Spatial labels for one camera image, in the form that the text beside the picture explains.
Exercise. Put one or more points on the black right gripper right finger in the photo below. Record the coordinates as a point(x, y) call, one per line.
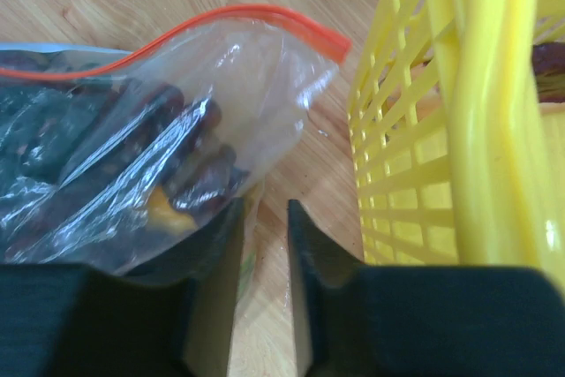
point(353, 319)

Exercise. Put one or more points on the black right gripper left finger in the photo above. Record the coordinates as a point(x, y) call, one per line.
point(171, 316)

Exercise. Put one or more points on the orange mango toy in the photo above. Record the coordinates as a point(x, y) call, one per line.
point(162, 216)

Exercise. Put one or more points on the clear zip bag orange zipper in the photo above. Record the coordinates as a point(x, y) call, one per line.
point(266, 65)

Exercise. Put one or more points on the dark purple grape bunch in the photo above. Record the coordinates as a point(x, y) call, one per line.
point(151, 133)

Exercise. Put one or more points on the dark blue grape bunch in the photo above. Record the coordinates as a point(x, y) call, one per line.
point(41, 127)

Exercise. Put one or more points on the yellow plastic basket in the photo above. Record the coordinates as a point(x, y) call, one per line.
point(456, 160)

